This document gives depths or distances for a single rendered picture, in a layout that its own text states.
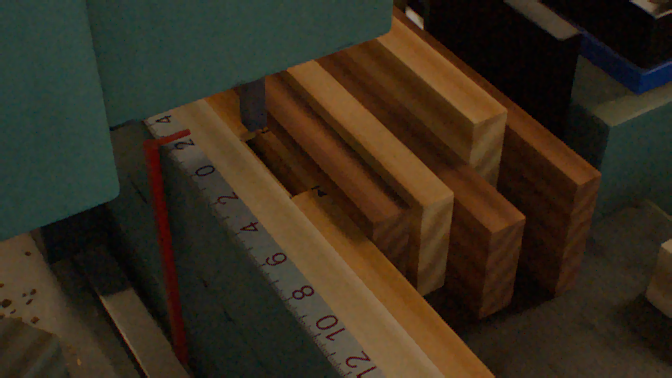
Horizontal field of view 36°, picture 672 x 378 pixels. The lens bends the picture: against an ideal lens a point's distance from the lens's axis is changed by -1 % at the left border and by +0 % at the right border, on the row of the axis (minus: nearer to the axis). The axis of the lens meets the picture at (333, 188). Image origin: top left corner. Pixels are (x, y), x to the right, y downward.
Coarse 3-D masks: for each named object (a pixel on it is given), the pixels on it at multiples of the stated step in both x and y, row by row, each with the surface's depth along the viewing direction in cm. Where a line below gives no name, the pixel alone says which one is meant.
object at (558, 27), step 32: (448, 0) 49; (480, 0) 47; (512, 0) 45; (448, 32) 50; (480, 32) 48; (512, 32) 46; (544, 32) 44; (576, 32) 44; (480, 64) 49; (512, 64) 46; (544, 64) 44; (576, 64) 45; (512, 96) 47; (544, 96) 45
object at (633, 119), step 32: (576, 96) 46; (608, 96) 46; (640, 96) 46; (576, 128) 46; (608, 128) 45; (640, 128) 46; (608, 160) 46; (640, 160) 47; (608, 192) 48; (640, 192) 49
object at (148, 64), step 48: (96, 0) 34; (144, 0) 35; (192, 0) 36; (240, 0) 37; (288, 0) 38; (336, 0) 40; (384, 0) 41; (96, 48) 35; (144, 48) 36; (192, 48) 37; (240, 48) 38; (288, 48) 40; (336, 48) 41; (144, 96) 37; (192, 96) 39
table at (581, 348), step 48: (144, 240) 53; (624, 240) 48; (192, 288) 48; (528, 288) 45; (576, 288) 45; (624, 288) 45; (240, 336) 44; (480, 336) 43; (528, 336) 43; (576, 336) 43; (624, 336) 43
